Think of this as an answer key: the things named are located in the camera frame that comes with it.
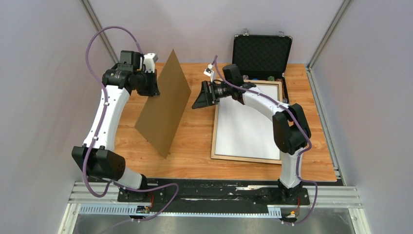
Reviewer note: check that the brown backing board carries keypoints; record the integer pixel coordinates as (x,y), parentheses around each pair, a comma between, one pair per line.
(160,117)

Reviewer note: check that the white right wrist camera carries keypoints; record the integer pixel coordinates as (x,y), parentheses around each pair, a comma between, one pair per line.
(209,71)

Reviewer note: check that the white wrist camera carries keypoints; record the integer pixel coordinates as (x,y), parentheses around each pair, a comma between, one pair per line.
(149,62)
(209,71)

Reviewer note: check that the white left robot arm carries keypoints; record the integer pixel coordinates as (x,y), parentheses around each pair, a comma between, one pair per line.
(96,156)

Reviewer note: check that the black poker chip case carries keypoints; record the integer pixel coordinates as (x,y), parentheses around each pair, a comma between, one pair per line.
(263,57)

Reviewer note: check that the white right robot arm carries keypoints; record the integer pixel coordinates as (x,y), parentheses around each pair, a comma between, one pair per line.
(290,128)

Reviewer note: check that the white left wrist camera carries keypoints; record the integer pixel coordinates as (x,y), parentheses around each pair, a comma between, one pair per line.
(149,62)

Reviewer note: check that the wooden picture frame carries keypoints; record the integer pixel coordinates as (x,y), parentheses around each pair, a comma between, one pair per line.
(214,135)

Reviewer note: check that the aluminium front rail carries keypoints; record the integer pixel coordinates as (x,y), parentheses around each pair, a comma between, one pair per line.
(334,208)

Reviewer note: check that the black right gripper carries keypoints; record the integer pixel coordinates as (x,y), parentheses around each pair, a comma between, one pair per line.
(208,96)

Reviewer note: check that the autumn leaves photo print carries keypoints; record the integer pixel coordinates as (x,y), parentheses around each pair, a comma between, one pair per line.
(248,126)

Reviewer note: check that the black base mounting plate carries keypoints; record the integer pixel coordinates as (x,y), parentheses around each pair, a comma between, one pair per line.
(213,196)

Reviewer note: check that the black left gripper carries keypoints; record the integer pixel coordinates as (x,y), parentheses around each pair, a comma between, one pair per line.
(153,90)

